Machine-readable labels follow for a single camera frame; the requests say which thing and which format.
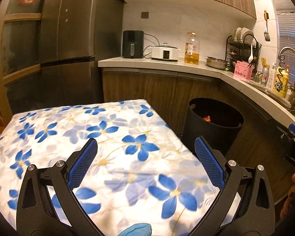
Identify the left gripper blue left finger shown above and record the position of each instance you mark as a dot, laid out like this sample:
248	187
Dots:
79	163

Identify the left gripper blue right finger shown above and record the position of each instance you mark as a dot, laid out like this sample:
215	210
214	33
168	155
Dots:
213	168

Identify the red white plastic bag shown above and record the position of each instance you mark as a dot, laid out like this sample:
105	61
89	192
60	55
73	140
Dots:
207	119

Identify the black trash bin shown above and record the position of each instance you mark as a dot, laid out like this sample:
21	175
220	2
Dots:
220	133

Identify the person's hand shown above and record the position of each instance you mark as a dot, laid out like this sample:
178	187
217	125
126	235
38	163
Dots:
289	201

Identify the steel sink basin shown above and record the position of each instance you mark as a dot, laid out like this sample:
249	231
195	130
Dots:
288	102

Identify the wooden lower cabinets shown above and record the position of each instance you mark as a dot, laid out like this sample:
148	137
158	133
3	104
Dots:
169	94

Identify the yellow detergent bottle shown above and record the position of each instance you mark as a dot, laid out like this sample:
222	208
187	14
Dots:
281	82

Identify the white slim bottle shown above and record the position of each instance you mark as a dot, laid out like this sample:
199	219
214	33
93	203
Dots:
271	76

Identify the beer can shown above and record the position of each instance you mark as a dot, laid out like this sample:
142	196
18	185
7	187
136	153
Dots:
265	74

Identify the blue floral tablecloth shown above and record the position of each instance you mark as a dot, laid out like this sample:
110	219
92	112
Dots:
142	172

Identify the pink utensil holder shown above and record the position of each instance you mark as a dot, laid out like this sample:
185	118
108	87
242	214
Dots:
243	71

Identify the black dish rack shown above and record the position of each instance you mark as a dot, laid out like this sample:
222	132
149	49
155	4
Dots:
242	46

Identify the hanging spatula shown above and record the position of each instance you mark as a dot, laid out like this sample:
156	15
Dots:
266	32

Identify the steel mixing bowl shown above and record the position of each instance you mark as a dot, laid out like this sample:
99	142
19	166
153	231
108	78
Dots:
216	63

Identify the window blinds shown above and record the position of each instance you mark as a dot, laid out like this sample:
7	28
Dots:
285	10

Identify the cooking oil bottle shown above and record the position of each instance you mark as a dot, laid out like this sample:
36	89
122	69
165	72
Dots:
191	55

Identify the white rice cooker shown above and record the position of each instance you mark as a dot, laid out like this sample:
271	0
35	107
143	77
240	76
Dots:
164	52

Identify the wooden glass door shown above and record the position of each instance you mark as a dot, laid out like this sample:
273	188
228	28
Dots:
20	68

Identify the black air fryer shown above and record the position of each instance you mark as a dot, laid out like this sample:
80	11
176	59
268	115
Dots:
133	42

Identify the dark grey refrigerator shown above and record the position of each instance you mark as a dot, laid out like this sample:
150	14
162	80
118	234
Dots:
74	36

